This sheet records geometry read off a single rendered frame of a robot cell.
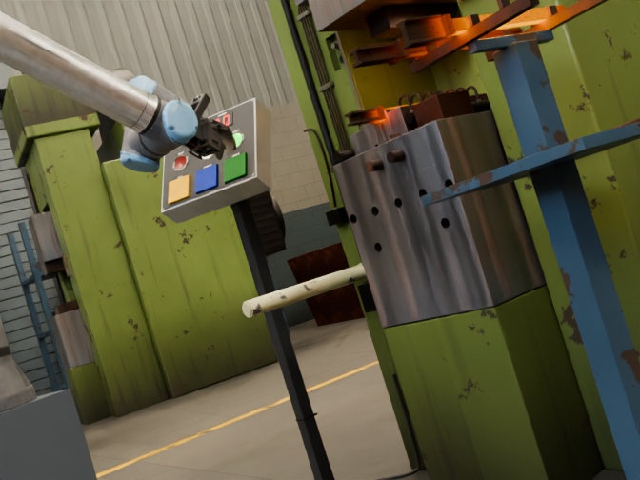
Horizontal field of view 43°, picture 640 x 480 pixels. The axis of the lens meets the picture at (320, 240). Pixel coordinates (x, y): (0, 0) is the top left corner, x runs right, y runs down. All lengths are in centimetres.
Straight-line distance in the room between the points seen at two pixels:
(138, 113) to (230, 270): 523
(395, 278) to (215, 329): 486
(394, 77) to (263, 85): 926
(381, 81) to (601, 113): 75
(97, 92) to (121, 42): 934
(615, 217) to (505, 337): 36
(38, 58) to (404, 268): 98
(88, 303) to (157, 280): 57
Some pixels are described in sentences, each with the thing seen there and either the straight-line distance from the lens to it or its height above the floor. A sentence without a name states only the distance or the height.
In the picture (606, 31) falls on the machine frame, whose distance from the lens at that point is 208.
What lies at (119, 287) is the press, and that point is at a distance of 681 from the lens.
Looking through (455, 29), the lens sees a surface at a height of 100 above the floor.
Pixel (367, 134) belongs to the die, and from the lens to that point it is 216.
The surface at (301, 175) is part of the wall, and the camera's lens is 1157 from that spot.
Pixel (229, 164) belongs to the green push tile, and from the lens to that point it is 236.
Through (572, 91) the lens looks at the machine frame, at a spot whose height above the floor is 88.
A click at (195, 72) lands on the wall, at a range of 1132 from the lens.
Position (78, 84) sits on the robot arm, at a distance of 175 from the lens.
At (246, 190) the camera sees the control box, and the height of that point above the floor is 94.
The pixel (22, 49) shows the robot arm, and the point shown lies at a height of 124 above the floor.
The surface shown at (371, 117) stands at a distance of 209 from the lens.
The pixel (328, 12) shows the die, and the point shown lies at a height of 130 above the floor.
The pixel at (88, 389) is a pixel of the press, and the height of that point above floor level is 27.
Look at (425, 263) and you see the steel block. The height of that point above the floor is 60.
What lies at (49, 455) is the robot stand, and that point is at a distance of 146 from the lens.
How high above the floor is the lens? 68
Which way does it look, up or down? 2 degrees up
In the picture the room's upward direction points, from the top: 17 degrees counter-clockwise
